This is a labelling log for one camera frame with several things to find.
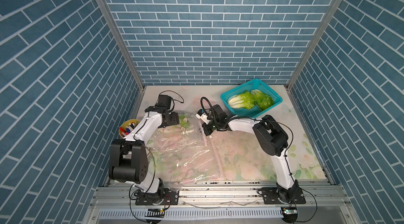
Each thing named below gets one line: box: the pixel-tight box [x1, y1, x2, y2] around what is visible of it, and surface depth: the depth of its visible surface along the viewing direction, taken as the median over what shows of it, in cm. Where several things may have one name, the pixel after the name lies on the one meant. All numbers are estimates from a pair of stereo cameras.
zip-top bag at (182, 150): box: [148, 125, 222, 175], surface depth 88 cm
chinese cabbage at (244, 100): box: [227, 90, 256, 110], surface depth 106 cm
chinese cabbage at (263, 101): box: [250, 89, 275, 111], surface depth 104 cm
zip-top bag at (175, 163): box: [146, 141, 225, 190], surface depth 86 cm
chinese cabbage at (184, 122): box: [179, 114, 191, 130], surface depth 91 cm
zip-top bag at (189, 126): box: [160, 110, 206, 139], surface depth 88 cm
